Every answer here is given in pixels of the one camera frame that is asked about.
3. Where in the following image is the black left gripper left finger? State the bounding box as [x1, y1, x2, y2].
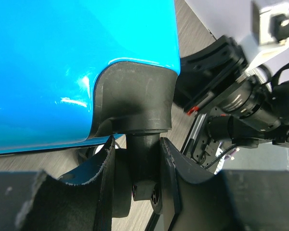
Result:
[0, 137, 115, 231]

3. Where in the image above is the blue suitcase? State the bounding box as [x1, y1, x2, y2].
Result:
[0, 0, 181, 218]

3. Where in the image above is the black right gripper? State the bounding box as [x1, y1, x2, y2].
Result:
[175, 36, 289, 147]

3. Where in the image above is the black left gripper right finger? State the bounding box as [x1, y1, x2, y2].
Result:
[160, 137, 289, 231]

